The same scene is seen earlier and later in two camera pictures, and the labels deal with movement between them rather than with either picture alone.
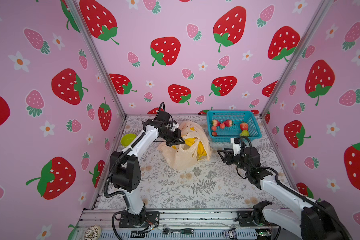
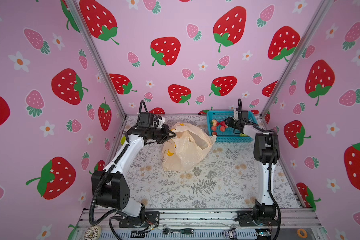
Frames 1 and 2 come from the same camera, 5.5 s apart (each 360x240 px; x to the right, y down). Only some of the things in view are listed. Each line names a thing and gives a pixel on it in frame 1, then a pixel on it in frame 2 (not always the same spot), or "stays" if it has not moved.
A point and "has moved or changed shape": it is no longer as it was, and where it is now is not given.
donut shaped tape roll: (92, 233) stays
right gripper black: (228, 153) -> (230, 121)
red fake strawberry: (228, 123) has moved or changed shape
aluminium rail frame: (175, 224) stays
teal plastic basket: (224, 125) stays
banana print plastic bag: (195, 148) has moved or changed shape
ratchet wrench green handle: (184, 231) stays
